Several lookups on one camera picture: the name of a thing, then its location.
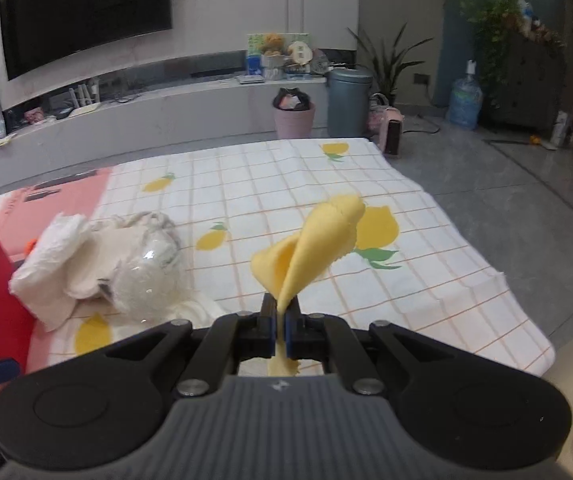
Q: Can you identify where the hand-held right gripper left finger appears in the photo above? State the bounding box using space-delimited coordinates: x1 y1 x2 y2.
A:
102 292 278 396

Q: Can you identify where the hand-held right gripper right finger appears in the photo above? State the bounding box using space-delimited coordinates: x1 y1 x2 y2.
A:
285 300 469 396

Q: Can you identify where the yellow cloth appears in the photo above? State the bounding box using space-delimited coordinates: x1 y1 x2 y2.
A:
250 194 366 378

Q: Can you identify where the translucent white pouch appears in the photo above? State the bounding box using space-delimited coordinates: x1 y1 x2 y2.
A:
111 240 183 323

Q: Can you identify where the lemon-print checked tablecloth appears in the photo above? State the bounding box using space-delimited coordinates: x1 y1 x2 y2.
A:
0 137 557 378

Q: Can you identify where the pink waste bin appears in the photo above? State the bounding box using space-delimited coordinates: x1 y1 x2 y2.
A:
272 87 316 140

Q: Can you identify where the small pink heater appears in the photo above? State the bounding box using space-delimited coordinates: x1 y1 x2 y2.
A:
381 110 406 158

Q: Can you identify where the pink woven bag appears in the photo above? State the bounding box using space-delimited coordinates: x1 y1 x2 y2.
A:
367 92 392 133

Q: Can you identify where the grey trash can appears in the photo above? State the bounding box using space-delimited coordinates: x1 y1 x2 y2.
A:
327 66 373 138

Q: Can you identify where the tall leafy floor plant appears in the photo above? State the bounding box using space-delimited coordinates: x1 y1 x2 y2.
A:
349 22 434 106

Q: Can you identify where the white router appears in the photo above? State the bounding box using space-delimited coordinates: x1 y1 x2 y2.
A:
69 85 100 113

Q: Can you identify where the blue water jug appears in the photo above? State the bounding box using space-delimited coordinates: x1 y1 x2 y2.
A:
447 60 483 130

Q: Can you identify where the green picture board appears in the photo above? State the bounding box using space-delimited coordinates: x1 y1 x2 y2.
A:
246 32 312 81

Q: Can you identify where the dark cabinet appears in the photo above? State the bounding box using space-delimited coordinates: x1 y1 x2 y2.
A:
486 30 567 131

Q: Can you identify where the trailing green plant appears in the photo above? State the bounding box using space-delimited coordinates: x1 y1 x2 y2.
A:
459 0 522 106

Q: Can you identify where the black wall television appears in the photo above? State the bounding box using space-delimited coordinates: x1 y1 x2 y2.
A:
0 0 173 82

